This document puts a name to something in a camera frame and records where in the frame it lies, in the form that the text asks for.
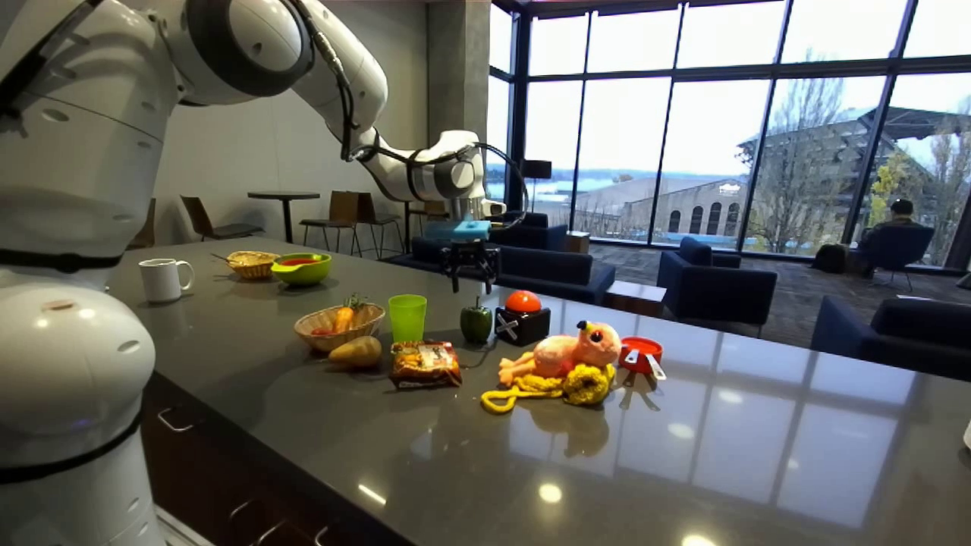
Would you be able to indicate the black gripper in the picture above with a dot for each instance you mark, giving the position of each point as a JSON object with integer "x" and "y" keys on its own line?
{"x": 472, "y": 258}

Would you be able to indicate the green bell pepper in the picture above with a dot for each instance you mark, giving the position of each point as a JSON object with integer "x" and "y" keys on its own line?
{"x": 478, "y": 323}

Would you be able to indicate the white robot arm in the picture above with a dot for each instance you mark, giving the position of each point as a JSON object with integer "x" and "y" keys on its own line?
{"x": 86, "y": 99}

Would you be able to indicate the woven wicker basket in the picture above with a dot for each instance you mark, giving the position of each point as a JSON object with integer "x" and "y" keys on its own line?
{"x": 317, "y": 329}

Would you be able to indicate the dark blue sofa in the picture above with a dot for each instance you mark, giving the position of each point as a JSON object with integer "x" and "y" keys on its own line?
{"x": 535, "y": 257}

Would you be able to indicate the black box orange button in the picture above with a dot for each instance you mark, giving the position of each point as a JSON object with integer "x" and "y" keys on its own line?
{"x": 524, "y": 319}

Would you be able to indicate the green plastic cup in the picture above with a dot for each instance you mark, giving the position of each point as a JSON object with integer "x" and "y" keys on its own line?
{"x": 409, "y": 316}

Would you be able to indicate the instant noodle packet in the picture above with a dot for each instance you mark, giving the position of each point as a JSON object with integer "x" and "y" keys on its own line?
{"x": 425, "y": 364}

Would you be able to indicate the wooden chair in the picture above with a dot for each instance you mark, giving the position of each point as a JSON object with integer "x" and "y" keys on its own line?
{"x": 346, "y": 211}

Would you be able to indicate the orange carrot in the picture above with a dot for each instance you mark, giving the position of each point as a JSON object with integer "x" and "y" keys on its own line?
{"x": 345, "y": 316}

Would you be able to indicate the yellow pear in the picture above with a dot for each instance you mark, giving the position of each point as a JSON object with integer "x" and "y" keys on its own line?
{"x": 358, "y": 353}

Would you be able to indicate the yellow knitted doll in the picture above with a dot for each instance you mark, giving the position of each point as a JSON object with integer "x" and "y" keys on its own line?
{"x": 575, "y": 367}

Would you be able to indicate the green bowl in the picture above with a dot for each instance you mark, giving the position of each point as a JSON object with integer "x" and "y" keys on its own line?
{"x": 301, "y": 271}

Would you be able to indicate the red white toy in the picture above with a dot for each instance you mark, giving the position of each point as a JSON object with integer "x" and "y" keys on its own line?
{"x": 642, "y": 358}

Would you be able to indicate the yellow bowl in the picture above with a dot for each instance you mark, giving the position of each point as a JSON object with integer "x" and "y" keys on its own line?
{"x": 251, "y": 265}

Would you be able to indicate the round cafe table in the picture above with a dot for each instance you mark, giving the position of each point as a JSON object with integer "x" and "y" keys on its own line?
{"x": 282, "y": 202}

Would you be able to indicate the blue armchair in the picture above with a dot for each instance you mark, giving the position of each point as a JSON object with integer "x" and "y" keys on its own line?
{"x": 714, "y": 289}

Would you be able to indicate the white mug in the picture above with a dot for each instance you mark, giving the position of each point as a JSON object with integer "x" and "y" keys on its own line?
{"x": 166, "y": 280}

